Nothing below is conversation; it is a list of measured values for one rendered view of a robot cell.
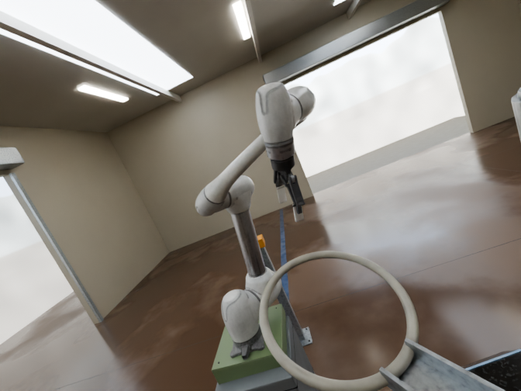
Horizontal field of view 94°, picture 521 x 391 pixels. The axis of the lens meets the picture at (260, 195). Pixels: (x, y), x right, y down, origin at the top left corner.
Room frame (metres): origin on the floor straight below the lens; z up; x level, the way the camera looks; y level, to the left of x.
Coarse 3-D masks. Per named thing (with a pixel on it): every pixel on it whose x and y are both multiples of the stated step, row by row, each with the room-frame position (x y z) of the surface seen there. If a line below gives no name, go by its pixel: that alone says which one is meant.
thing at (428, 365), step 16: (416, 352) 0.54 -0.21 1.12; (432, 352) 0.50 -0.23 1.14; (416, 368) 0.52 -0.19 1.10; (432, 368) 0.51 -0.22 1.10; (448, 368) 0.47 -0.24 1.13; (400, 384) 0.47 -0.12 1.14; (416, 384) 0.49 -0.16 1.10; (432, 384) 0.47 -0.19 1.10; (448, 384) 0.46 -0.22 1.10; (464, 384) 0.44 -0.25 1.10; (480, 384) 0.41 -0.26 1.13
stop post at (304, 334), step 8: (264, 240) 2.09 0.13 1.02; (264, 248) 2.03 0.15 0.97; (264, 256) 2.01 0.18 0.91; (264, 264) 2.01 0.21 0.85; (272, 264) 2.08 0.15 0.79; (280, 296) 2.01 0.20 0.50; (288, 304) 2.01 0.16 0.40; (288, 312) 2.01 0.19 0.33; (296, 320) 2.01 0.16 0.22; (296, 328) 2.01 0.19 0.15; (304, 328) 2.14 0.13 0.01; (304, 336) 2.04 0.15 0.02; (304, 344) 1.96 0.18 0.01
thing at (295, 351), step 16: (288, 320) 1.28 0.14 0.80; (288, 336) 1.17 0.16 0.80; (288, 352) 1.06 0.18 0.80; (304, 352) 1.29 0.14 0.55; (304, 368) 1.16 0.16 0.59; (224, 384) 1.04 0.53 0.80; (240, 384) 1.01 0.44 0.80; (256, 384) 0.97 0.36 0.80; (272, 384) 0.95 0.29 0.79; (288, 384) 0.94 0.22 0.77; (304, 384) 1.04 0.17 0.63
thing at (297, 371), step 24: (288, 264) 0.92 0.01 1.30; (360, 264) 0.86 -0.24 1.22; (264, 288) 0.85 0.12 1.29; (264, 312) 0.75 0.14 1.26; (408, 312) 0.64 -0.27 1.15; (264, 336) 0.68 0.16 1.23; (408, 336) 0.58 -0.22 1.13; (288, 360) 0.60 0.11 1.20; (408, 360) 0.53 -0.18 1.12; (312, 384) 0.54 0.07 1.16; (336, 384) 0.52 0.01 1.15; (360, 384) 0.51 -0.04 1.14; (384, 384) 0.50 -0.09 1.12
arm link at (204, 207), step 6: (228, 192) 1.12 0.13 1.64; (198, 198) 1.07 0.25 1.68; (204, 198) 1.04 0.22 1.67; (228, 198) 1.12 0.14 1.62; (198, 204) 1.08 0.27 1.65; (204, 204) 1.05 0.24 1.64; (210, 204) 1.04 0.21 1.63; (216, 204) 1.04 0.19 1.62; (222, 204) 1.09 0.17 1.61; (228, 204) 1.13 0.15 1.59; (198, 210) 1.11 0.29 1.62; (204, 210) 1.08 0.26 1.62; (210, 210) 1.07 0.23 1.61; (216, 210) 1.11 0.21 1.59
